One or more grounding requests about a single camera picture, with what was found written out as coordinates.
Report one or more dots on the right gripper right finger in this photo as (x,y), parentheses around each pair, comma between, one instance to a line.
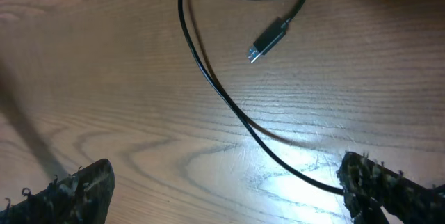
(369,189)

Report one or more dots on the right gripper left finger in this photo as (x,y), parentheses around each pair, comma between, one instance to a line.
(83,197)

